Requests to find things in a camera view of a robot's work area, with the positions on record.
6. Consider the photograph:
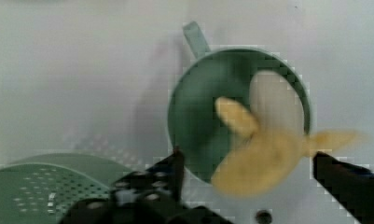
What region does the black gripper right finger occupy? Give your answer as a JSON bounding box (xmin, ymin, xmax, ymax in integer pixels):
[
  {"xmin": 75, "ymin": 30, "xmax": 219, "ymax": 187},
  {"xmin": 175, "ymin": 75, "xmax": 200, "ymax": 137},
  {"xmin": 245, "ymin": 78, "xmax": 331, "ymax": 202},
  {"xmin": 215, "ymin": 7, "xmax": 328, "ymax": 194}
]
[{"xmin": 312, "ymin": 152, "xmax": 374, "ymax": 224}]

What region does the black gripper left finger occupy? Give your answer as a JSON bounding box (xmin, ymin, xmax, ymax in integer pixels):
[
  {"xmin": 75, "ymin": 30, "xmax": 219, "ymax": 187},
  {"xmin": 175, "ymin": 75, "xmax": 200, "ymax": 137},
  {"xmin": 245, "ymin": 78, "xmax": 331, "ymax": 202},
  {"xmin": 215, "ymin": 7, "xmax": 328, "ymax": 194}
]
[{"xmin": 58, "ymin": 148, "xmax": 233, "ymax": 224}]

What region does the green colander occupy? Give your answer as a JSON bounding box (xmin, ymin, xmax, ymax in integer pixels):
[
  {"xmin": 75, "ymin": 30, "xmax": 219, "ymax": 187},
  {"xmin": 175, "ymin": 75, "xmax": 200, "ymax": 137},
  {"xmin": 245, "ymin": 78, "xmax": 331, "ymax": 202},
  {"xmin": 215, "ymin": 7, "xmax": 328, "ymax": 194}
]
[{"xmin": 0, "ymin": 153, "xmax": 132, "ymax": 224}]

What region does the green mug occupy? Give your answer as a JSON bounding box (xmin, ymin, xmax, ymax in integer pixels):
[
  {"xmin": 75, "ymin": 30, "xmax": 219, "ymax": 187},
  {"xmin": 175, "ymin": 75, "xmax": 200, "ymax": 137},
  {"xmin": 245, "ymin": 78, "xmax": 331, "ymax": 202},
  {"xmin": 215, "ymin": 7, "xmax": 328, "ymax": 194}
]
[{"xmin": 167, "ymin": 21, "xmax": 312, "ymax": 183}]

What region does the peeled toy banana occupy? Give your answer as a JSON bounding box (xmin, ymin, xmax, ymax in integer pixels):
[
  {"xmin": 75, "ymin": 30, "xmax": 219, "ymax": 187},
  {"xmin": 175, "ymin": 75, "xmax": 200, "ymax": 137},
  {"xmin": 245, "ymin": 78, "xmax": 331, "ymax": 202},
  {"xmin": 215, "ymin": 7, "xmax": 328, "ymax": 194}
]
[{"xmin": 211, "ymin": 70, "xmax": 362, "ymax": 198}]

